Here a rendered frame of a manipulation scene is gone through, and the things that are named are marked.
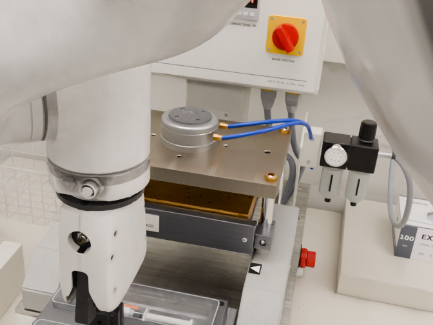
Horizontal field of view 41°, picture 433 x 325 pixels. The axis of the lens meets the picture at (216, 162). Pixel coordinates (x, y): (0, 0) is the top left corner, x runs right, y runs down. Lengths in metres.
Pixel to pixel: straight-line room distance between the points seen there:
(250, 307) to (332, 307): 0.41
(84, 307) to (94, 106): 0.18
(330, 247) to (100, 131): 0.88
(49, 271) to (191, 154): 0.23
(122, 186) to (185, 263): 0.41
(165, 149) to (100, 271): 0.32
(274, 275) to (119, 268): 0.28
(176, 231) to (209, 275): 0.11
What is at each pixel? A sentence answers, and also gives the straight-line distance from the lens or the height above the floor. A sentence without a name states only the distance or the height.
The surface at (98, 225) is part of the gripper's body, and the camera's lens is 0.47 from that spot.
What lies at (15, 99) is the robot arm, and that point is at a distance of 0.34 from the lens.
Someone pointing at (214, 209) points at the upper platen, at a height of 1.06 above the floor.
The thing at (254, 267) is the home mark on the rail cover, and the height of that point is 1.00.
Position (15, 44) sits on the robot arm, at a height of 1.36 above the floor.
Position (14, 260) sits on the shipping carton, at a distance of 1.06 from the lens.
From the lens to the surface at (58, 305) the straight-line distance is 0.69.
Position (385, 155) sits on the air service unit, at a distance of 0.92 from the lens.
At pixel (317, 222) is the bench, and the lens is 1.33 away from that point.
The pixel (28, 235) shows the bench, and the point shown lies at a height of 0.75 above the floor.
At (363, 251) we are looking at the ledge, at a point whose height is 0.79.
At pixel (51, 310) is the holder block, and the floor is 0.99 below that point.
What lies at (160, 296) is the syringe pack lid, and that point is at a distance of 0.69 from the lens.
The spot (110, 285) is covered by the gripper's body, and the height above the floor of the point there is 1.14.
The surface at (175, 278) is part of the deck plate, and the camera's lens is 0.83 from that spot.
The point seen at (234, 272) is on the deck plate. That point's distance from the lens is 0.85.
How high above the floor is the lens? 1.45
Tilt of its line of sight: 27 degrees down
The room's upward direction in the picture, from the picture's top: 4 degrees clockwise
